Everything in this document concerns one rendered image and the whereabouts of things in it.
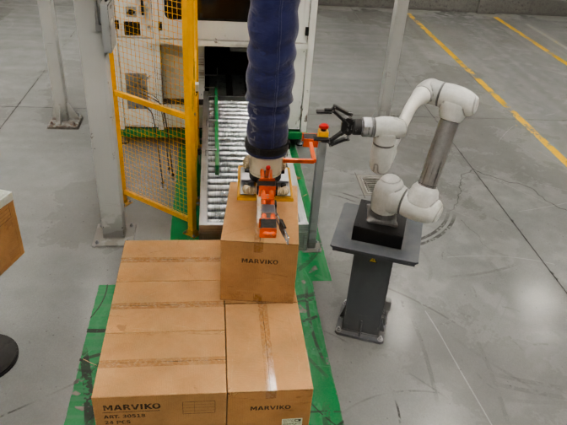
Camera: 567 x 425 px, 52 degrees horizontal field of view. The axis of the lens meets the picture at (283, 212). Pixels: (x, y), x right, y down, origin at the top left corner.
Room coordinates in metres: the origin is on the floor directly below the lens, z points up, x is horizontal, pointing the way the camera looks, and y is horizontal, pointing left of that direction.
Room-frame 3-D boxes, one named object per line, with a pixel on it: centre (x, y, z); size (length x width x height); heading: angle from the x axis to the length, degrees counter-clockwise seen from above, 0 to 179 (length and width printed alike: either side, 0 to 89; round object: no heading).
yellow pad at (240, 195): (2.69, 0.21, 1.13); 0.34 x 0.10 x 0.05; 5
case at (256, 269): (2.69, 0.12, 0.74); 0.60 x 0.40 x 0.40; 2
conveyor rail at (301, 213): (4.26, 0.02, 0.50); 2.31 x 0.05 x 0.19; 8
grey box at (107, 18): (3.66, 1.19, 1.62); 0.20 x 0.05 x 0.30; 8
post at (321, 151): (3.70, -0.23, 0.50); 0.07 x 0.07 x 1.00; 8
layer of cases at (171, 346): (2.34, 0.38, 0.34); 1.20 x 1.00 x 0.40; 8
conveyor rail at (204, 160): (4.17, 0.67, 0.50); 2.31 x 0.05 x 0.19; 8
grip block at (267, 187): (2.45, 0.09, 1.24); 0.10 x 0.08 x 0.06; 95
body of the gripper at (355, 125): (2.46, -0.28, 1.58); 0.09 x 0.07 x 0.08; 96
